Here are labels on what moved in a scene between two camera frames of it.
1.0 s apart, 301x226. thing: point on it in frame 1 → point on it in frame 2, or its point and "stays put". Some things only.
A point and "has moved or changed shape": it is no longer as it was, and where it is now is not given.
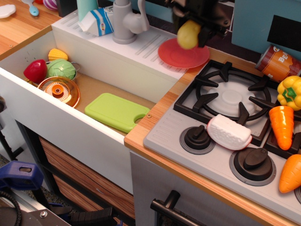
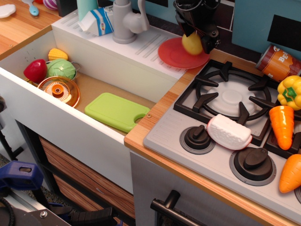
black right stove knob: x=252 y=166 stays put
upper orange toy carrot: x=282 y=119 stays put
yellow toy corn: x=55 y=54 stays put
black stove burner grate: x=244 y=95 stays put
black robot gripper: x=209 y=13 → x=198 y=16
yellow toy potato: x=187 y=34 has moved or changed shape
